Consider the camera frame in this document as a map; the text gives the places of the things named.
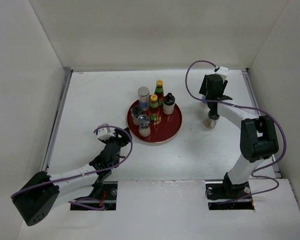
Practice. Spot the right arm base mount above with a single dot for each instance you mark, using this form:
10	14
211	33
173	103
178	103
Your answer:
223	197

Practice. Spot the black grinder-top shaker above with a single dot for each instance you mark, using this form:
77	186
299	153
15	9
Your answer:
168	104
144	125

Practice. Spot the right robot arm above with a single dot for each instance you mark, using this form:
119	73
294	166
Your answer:
258	139

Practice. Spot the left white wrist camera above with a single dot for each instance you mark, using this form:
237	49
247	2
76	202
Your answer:
103	132

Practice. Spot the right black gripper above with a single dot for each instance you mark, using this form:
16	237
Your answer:
203	88

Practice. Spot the sauce bottle yellow cap front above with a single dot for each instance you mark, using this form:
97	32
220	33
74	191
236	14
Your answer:
154	111

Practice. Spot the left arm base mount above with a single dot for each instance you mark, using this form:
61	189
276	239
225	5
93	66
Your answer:
102	198

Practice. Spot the left metal table rail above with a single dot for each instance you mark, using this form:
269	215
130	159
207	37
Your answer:
45	163

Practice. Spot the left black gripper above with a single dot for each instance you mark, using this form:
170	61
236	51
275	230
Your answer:
123	134

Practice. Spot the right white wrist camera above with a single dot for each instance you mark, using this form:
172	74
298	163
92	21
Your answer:
222	71

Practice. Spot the black-cap glass jar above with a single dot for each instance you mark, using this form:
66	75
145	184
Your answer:
136	111

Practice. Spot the silver-lid spice jar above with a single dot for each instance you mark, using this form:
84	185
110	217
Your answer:
204	102
144	98

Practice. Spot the red round lacquer tray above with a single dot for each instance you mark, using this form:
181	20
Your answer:
164	131

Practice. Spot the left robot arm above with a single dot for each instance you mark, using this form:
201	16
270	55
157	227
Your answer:
44	192

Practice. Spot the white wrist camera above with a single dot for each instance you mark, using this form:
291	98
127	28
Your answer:
222	71
103	132

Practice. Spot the sauce bottle yellow cap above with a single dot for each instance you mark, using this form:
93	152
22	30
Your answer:
154	111
159	92

